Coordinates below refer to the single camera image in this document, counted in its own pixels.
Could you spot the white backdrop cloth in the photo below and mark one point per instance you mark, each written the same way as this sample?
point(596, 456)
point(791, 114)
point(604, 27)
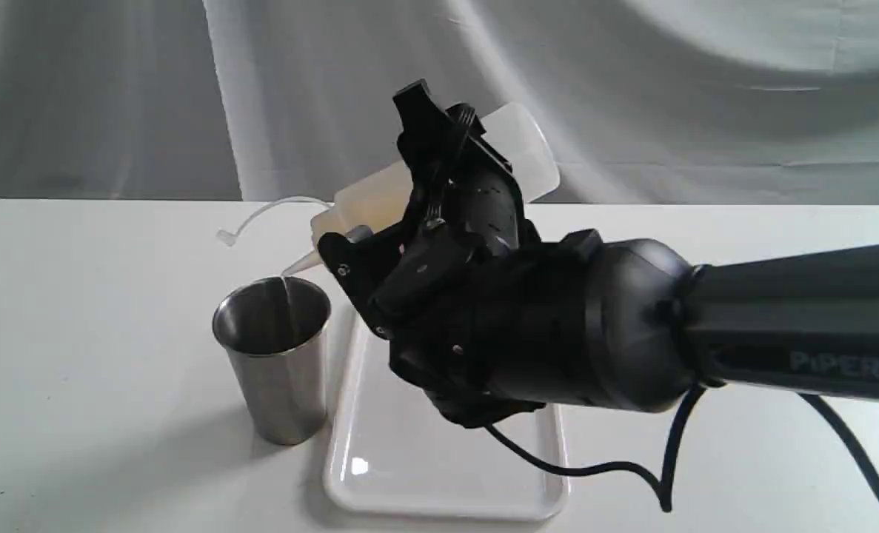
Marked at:
point(642, 102)

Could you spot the white plastic tray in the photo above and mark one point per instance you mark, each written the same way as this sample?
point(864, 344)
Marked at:
point(391, 453)

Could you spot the clear squeeze bottle with oil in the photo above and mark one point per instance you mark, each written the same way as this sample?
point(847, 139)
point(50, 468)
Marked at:
point(378, 201)

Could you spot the stainless steel cup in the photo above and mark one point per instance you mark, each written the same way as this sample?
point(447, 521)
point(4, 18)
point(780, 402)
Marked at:
point(273, 331)

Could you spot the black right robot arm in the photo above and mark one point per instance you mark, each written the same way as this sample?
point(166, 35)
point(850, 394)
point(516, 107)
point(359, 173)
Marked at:
point(661, 325)

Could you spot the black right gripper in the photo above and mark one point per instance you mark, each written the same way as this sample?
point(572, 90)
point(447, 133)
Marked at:
point(484, 316)

